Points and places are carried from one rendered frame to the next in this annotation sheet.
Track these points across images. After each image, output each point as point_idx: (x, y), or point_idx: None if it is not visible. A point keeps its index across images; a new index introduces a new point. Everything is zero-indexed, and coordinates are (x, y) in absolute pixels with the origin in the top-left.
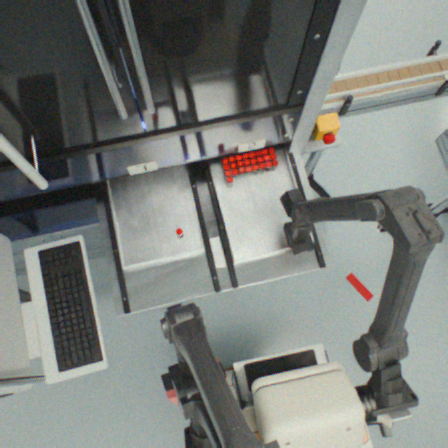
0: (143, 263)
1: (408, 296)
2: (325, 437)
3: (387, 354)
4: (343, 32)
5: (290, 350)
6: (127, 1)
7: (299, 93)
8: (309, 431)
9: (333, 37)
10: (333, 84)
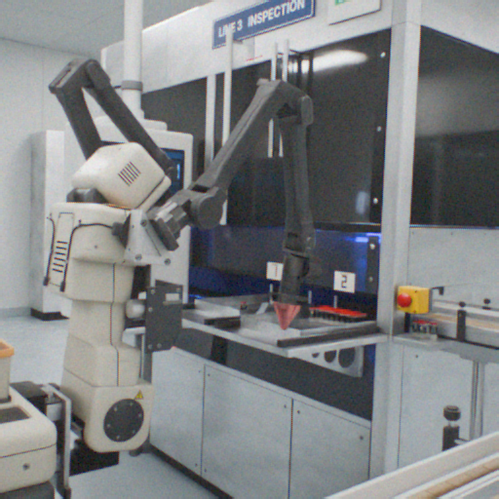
0: (205, 305)
1: (238, 129)
2: (108, 152)
3: (193, 192)
4: (394, 127)
5: (171, 282)
6: (286, 57)
7: (374, 202)
8: (111, 145)
9: (388, 131)
10: (475, 322)
